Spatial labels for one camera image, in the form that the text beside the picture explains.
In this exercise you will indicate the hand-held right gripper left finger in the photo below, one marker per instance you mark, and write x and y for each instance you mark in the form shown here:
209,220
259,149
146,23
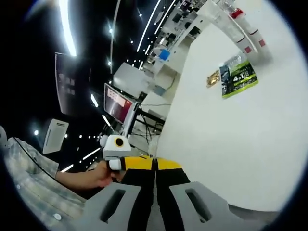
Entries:
139,178

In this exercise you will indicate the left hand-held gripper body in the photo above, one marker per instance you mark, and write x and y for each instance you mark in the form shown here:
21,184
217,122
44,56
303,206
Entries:
113,150

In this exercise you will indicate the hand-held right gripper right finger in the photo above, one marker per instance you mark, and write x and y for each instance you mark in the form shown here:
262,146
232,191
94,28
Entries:
168,183

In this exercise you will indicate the white skincare tube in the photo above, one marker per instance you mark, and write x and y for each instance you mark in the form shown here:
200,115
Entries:
223,26

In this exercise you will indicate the red skincare bottle clear cap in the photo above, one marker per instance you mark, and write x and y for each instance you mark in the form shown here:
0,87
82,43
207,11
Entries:
237,13

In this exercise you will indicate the person's left hand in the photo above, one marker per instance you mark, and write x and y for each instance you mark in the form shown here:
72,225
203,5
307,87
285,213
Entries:
101,175

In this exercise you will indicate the red white display screen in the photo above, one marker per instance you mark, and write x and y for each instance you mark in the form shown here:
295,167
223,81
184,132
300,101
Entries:
118,103

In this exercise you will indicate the white ceiling air conditioner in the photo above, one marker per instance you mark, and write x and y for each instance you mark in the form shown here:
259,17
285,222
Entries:
54,137

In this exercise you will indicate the white standing desk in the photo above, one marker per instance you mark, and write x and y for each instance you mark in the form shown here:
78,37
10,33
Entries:
130,77

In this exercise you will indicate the dark hanging screen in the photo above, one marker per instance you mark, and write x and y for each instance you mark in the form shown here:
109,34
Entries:
72,84

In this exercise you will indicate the person in plaid shirt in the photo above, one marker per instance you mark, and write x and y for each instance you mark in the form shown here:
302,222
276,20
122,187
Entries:
36,187

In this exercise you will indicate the blue box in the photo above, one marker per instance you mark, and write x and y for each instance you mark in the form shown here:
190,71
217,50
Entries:
164,55

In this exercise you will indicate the small gold packet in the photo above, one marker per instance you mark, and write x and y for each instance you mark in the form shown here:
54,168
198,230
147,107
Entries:
213,80

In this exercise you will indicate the green black foil packet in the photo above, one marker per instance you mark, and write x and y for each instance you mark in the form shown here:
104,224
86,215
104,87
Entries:
240,81

